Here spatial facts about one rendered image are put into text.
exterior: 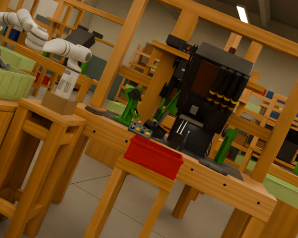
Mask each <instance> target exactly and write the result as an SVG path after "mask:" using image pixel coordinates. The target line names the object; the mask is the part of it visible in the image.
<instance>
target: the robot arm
mask: <svg viewBox="0 0 298 238"><path fill-rule="evenodd" d="M7 25H15V26H18V27H21V28H23V29H24V30H25V31H26V32H28V33H29V34H28V35H27V37H26V39H25V44H26V46H28V47H29V48H31V49H33V50H36V51H44V52H49V53H52V54H55V55H59V56H62V57H66V58H69V59H68V62H67V66H66V68H65V71H64V73H63V75H62V77H61V79H60V81H59V83H58V86H57V88H56V90H55V92H54V93H55V94H56V95H58V96H60V97H63V98H65V99H69V97H70V94H71V92H72V90H73V88H74V86H75V84H76V81H77V79H78V77H79V75H80V73H81V68H80V67H79V66H78V61H80V62H83V63H86V62H88V61H90V59H91V57H92V53H91V51H90V49H88V48H86V47H84V46H82V45H79V44H77V45H74V44H72V43H70V42H68V41H66V40H63V39H60V38H57V39H53V40H50V41H48V42H46V41H47V39H48V37H49V35H48V33H47V32H46V31H45V30H44V29H43V28H41V27H40V26H39V25H38V24H36V23H35V21H34V20H33V19H32V18H31V15H30V13H29V11H28V10H26V9H20V10H18V11H17V13H14V12H0V31H1V26H7Z"/></svg>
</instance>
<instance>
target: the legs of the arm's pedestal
mask: <svg viewBox="0 0 298 238"><path fill-rule="evenodd" d="M32 114H33V111H31V110H29V109H27V108H25V107H23V106H21V105H18V108H17V110H16V112H15V115H14V117H13V120H12V122H11V124H10V127H9V129H8V132H7V134H6V137H5V139H4V141H3V144H2V146H1V149H0V221H4V220H6V219H8V218H10V219H11V222H10V225H9V227H8V230H7V232H6V235H5V237H4V238H21V236H22V234H24V235H26V236H28V237H29V238H34V237H36V236H37V234H38V232H39V230H40V227H41V225H42V223H43V221H44V218H45V216H46V214H47V211H48V209H49V207H50V204H51V202H52V200H53V197H54V195H55V193H56V190H57V188H58V186H59V183H60V181H61V179H62V177H63V174H64V172H65V170H66V167H67V165H68V163H69V160H70V158H71V155H72V153H73V151H74V149H75V146H76V144H77V142H78V139H79V137H80V134H81V132H82V130H83V127H84V126H73V127H63V126H61V125H59V124H57V123H55V122H53V121H51V120H49V119H47V118H45V117H43V116H41V115H39V114H37V116H32ZM25 132H27V133H29V136H28V138H27V141H26V143H25V146H24V148H23V150H22V153H21V155H20V158H19V160H18V162H17V165H16V167H15V169H14V172H13V174H12V177H11V179H10V181H9V184H8V186H7V187H3V188H2V186H3V184H4V181H5V179H6V176H7V174H8V172H9V169H10V167H11V165H12V162H13V160H14V157H15V155H16V153H17V150H18V148H19V145H20V143H21V140H22V138H23V135H24V133H25ZM41 140H42V141H44V144H43V147H42V149H41V151H40V153H39V156H38V158H37V161H36V163H35V166H34V168H33V170H32V173H31V175H30V177H29V180H28V182H27V185H26V187H25V189H24V190H22V189H21V186H22V184H23V181H24V179H25V177H26V174H27V172H28V169H29V167H30V165H31V162H32V160H33V157H34V155H35V153H36V151H37V148H38V146H39V143H40V141H41ZM60 145H61V146H60ZM59 147H60V148H59ZM58 149H59V151H58ZM57 152H58V153H57ZM56 154H57V155H56ZM55 156H56V158H55ZM54 159H55V160H54ZM53 161H54V162H53ZM52 163H53V165H52ZM51 165H52V167H51ZM50 168H51V169H50ZM49 170H50V172H49ZM48 172H49V174H48ZM47 175H48V177H47ZM46 177H47V179H46ZM45 179H46V181H45ZM44 182H45V184H44ZM43 184H44V186H43ZM42 187H43V188H42ZM41 189H42V190H41ZM40 191H41V193H40ZM39 194H40V195H39ZM38 196H39V197H38ZM15 201H18V202H19V203H18V206H15V205H14V203H15ZM28 220H29V221H28ZM27 222H28V223H27ZM26 224H27V226H26ZM25 227H26V228H25ZM24 229H25V231H24ZM23 231H24V232H23Z"/></svg>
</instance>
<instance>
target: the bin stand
mask: <svg viewBox="0 0 298 238"><path fill-rule="evenodd" d="M124 154H125V153H123V154H121V155H119V156H118V157H117V160H116V162H115V164H114V166H115V167H114V169H113V172H112V174H111V176H110V178H109V181H108V183H107V185H106V187H105V189H104V192H103V194H102V196H101V198H100V201H99V203H98V205H97V207H96V210H95V212H94V214H93V217H92V219H91V221H90V223H89V226H88V228H87V230H86V233H85V235H84V237H83V238H99V236H100V234H101V232H102V229H103V227H104V225H105V223H106V220H107V218H108V216H109V214H110V211H111V209H112V207H113V205H114V203H115V201H116V198H117V196H118V194H119V192H120V189H121V187H122V185H123V183H124V180H125V178H126V176H127V174H128V173H130V174H132V175H134V176H136V177H139V178H141V179H143V180H145V181H147V182H149V183H151V184H153V185H155V186H157V187H159V188H161V189H160V191H159V193H158V195H157V198H156V200H155V202H154V204H153V206H152V208H151V210H150V212H149V215H148V217H147V219H146V221H145V223H144V226H143V228H142V230H141V232H140V234H139V237H138V238H149V235H150V233H151V231H152V229H153V227H154V225H155V222H156V220H157V218H158V216H159V214H160V212H161V209H162V207H163V205H164V203H165V201H166V199H167V196H168V194H169V193H170V191H171V189H172V187H173V185H174V183H175V181H176V179H175V180H171V179H169V178H167V177H165V176H163V175H160V174H158V173H156V172H154V171H151V170H149V169H147V168H145V167H143V166H140V165H138V164H136V163H134V162H132V161H130V160H128V159H125V158H124ZM176 177H178V174H177V175H176Z"/></svg>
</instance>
